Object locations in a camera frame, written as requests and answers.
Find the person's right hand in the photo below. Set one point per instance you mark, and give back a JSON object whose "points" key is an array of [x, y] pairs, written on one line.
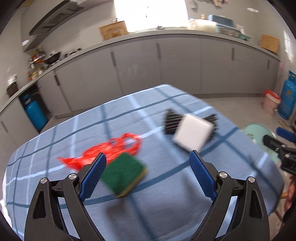
{"points": [[291, 194]]}

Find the grey kitchen cabinets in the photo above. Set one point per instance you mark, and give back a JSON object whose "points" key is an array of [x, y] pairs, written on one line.
{"points": [[178, 64]]}

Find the white lidded container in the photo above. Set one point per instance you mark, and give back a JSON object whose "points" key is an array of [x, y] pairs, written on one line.
{"points": [[201, 25]]}

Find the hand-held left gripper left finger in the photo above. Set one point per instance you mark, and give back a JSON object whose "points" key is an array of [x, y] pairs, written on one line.
{"points": [[92, 177]]}

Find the green scouring sponge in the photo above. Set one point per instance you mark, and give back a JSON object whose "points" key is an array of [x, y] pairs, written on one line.
{"points": [[122, 172]]}

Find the blue dish rack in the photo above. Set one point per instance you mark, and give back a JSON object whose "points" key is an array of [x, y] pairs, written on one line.
{"points": [[222, 20]]}

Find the grey range hood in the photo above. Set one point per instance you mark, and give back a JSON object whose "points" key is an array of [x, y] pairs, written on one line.
{"points": [[55, 19]]}

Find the black wok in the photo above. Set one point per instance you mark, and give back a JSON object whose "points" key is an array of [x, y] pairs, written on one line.
{"points": [[53, 58]]}

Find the pink trash bin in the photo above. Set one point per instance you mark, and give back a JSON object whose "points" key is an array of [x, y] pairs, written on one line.
{"points": [[270, 104]]}

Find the green plastic stool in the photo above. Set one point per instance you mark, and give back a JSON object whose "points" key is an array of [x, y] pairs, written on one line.
{"points": [[254, 132]]}

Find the blue checked tablecloth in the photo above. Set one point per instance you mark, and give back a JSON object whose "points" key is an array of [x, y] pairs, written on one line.
{"points": [[143, 220]]}

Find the metal tray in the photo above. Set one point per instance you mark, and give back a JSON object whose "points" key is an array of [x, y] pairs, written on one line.
{"points": [[229, 32]]}

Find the dark cooking pot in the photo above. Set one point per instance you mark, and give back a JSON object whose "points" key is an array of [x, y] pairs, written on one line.
{"points": [[12, 89]]}

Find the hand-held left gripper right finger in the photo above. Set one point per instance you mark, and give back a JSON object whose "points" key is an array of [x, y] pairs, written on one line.
{"points": [[203, 177]]}

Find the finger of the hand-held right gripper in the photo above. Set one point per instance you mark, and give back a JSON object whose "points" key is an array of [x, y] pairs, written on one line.
{"points": [[285, 133], [274, 143]]}

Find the wooden board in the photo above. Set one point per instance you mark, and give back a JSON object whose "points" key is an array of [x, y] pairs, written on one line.
{"points": [[269, 44]]}

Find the cardboard box on counter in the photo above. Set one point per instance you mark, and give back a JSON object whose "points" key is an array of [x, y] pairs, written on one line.
{"points": [[113, 31]]}

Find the black gas stove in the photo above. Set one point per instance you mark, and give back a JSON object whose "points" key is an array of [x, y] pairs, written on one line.
{"points": [[72, 52]]}

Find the blue gas cylinder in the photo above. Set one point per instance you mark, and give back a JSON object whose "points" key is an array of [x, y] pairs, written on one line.
{"points": [[288, 95], [35, 115]]}

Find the white foam sponge block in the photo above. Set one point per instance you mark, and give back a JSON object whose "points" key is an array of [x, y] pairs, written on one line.
{"points": [[193, 133]]}

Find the black slatted tray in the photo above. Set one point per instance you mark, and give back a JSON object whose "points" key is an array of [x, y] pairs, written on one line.
{"points": [[170, 122]]}

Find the spice bottle rack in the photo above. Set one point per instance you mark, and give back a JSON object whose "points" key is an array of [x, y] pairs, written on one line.
{"points": [[35, 64]]}

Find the red plastic bag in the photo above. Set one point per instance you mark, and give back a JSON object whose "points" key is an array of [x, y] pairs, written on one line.
{"points": [[101, 150]]}

